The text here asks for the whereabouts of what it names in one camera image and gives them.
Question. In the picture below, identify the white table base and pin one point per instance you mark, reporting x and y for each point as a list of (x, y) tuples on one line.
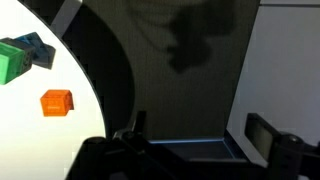
[(66, 16)]

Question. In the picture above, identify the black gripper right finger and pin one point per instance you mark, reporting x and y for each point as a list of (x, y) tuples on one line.
[(286, 153)]

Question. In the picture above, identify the orange toy block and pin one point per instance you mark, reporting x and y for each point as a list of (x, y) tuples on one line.
[(55, 103)]

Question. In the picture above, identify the blue toy block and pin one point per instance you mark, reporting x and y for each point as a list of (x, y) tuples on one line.
[(40, 50)]

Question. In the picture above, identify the dark green toy block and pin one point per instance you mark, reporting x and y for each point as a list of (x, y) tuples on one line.
[(9, 65)]

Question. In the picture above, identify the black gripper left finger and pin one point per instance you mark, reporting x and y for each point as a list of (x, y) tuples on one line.
[(110, 156)]

